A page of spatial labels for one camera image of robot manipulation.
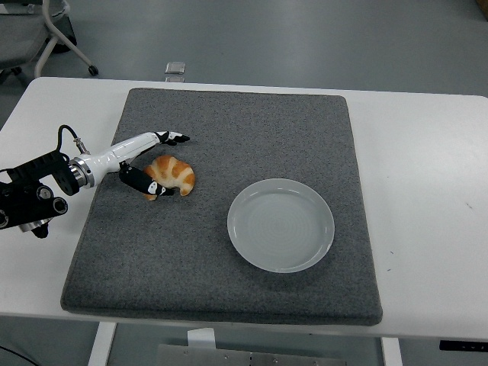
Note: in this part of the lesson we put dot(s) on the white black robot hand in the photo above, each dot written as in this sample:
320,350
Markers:
114,152

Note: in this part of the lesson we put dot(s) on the orange croissant bread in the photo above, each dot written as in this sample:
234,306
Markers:
175,171

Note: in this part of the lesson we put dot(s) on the pale grey round plate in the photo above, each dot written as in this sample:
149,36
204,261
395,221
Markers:
281,225

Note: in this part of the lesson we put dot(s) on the grey metal plate with screws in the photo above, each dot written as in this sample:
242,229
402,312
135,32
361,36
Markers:
221,356

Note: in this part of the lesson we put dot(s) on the silver floor outlet cover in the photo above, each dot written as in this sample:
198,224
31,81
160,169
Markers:
175,67

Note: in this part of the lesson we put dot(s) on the grey felt mat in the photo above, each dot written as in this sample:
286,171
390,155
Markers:
228,114

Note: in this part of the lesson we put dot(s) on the grey office chair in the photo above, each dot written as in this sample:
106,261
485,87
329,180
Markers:
23,34

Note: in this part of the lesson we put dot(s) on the white table leg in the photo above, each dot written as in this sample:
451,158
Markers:
102,343
391,352

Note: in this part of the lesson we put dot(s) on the black table control panel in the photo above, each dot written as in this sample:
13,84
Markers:
463,345

